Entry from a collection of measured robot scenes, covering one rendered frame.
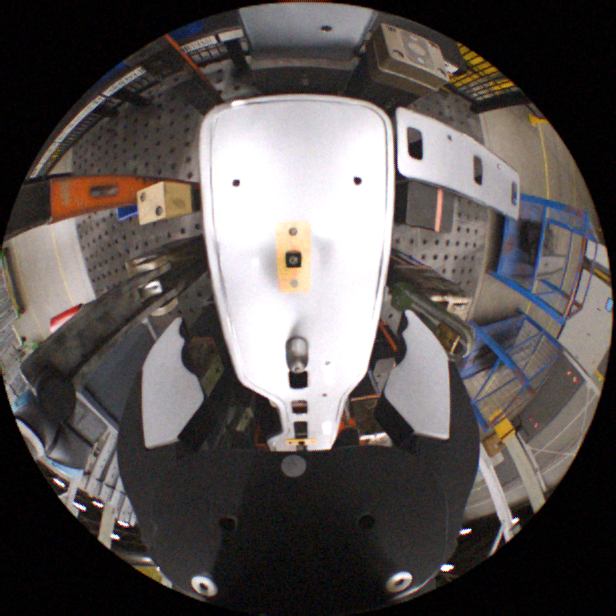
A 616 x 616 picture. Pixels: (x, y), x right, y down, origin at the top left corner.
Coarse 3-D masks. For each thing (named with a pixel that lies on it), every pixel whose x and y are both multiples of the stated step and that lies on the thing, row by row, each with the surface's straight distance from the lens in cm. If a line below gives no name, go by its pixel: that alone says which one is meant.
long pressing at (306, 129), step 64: (256, 128) 24; (320, 128) 24; (384, 128) 26; (256, 192) 22; (320, 192) 22; (384, 192) 24; (256, 256) 23; (320, 256) 23; (384, 256) 25; (256, 320) 26; (320, 320) 26; (256, 384) 35; (320, 384) 35; (320, 448) 63
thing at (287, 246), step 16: (288, 224) 22; (304, 224) 22; (288, 240) 22; (304, 240) 22; (288, 256) 21; (304, 256) 22; (288, 272) 23; (304, 272) 23; (288, 288) 23; (304, 288) 24
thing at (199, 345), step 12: (204, 312) 48; (216, 312) 47; (204, 324) 43; (216, 324) 42; (192, 336) 41; (204, 336) 39; (216, 336) 39; (192, 348) 37; (204, 348) 35; (216, 348) 38; (204, 360) 34
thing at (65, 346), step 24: (168, 264) 22; (120, 288) 18; (168, 288) 23; (96, 312) 17; (120, 312) 19; (144, 312) 20; (48, 336) 18; (72, 336) 16; (96, 336) 18; (120, 336) 18; (48, 360) 16; (72, 360) 17; (96, 360) 17; (48, 384) 13; (72, 384) 14; (48, 408) 14; (72, 408) 14
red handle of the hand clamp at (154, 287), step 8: (152, 280) 21; (160, 280) 21; (144, 288) 21; (152, 288) 21; (160, 288) 21; (144, 296) 22; (80, 304) 25; (64, 312) 26; (72, 312) 25; (56, 320) 26; (64, 320) 26; (56, 328) 27
